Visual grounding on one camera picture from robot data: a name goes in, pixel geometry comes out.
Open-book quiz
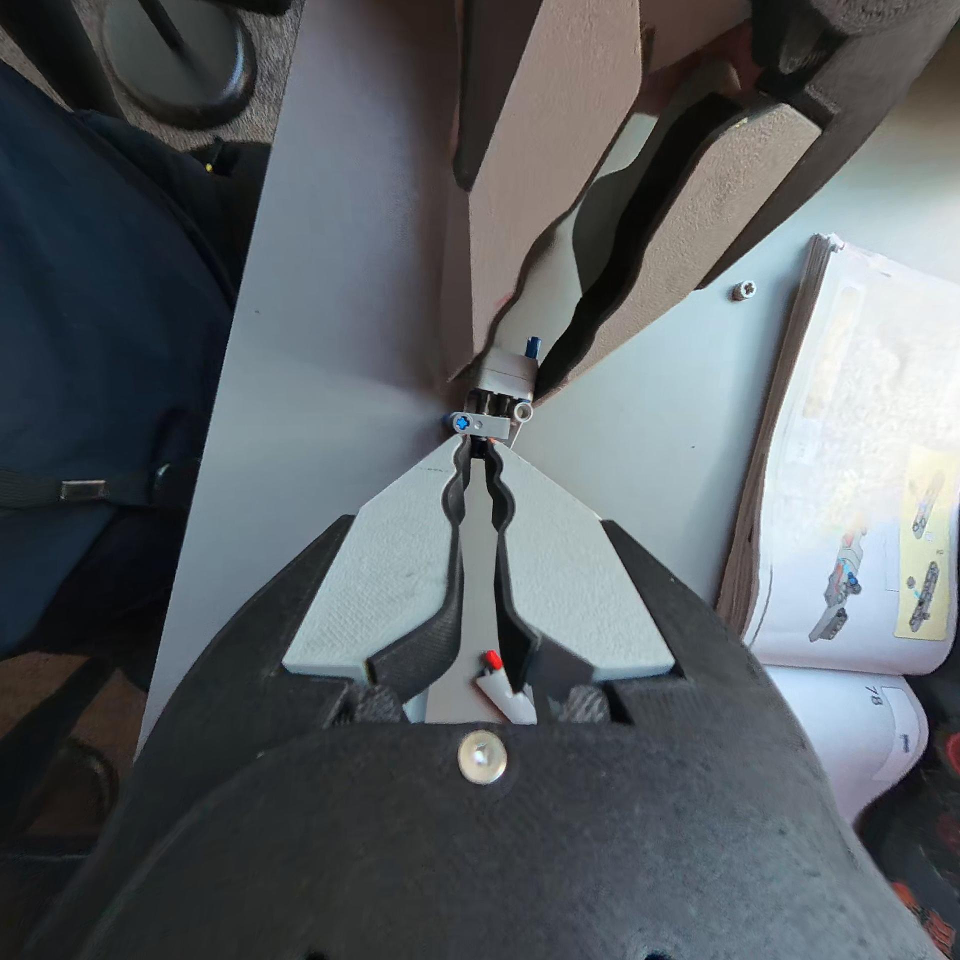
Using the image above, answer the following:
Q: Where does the black round base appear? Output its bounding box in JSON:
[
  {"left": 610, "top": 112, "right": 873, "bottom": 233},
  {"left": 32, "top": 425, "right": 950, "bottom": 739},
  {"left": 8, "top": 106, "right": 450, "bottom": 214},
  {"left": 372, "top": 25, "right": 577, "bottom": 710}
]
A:
[{"left": 96, "top": 0, "right": 258, "bottom": 130}]

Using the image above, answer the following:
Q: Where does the red black printed box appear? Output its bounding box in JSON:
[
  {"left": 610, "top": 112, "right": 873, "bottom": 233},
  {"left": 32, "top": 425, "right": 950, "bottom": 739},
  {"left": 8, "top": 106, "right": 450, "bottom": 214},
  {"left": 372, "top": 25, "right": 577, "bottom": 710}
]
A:
[{"left": 855, "top": 667, "right": 960, "bottom": 960}]

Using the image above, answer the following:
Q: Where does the lego instruction booklet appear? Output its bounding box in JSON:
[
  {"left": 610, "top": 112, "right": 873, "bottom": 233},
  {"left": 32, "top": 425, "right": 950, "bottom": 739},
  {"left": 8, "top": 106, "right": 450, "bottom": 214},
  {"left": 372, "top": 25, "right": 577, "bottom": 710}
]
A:
[{"left": 716, "top": 232, "right": 960, "bottom": 826}]

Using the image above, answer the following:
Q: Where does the grey lego assembly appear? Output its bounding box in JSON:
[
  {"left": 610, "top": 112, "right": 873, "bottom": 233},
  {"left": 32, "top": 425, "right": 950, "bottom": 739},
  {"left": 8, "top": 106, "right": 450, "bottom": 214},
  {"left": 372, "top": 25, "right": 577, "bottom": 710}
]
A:
[{"left": 450, "top": 333, "right": 536, "bottom": 451}]

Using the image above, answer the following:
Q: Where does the dark blue backpack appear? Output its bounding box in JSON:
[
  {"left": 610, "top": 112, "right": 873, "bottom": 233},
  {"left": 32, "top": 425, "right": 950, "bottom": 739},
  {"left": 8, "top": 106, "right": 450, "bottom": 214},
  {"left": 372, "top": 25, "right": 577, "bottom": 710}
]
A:
[{"left": 0, "top": 60, "right": 271, "bottom": 680}]

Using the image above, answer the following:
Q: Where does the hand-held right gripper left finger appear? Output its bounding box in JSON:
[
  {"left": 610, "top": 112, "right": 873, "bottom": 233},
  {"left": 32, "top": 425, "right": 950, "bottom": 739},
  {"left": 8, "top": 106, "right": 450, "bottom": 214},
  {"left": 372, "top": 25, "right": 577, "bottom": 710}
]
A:
[{"left": 282, "top": 433, "right": 472, "bottom": 702}]

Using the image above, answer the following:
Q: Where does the white red lego piece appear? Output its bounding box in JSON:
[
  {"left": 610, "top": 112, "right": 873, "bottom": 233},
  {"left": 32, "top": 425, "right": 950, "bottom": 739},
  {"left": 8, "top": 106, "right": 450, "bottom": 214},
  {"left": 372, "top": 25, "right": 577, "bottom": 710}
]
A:
[{"left": 472, "top": 648, "right": 538, "bottom": 726}]

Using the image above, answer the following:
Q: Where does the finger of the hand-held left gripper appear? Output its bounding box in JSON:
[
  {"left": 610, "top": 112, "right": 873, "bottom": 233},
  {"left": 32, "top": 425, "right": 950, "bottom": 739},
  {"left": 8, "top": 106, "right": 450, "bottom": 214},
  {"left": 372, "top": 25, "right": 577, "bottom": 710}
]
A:
[
  {"left": 535, "top": 88, "right": 825, "bottom": 397},
  {"left": 441, "top": 0, "right": 646, "bottom": 382}
]

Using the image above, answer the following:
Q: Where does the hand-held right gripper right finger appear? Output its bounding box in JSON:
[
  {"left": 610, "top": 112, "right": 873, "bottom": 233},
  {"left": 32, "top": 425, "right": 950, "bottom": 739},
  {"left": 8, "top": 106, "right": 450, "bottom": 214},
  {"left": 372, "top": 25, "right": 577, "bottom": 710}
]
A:
[{"left": 486, "top": 441, "right": 678, "bottom": 693}]

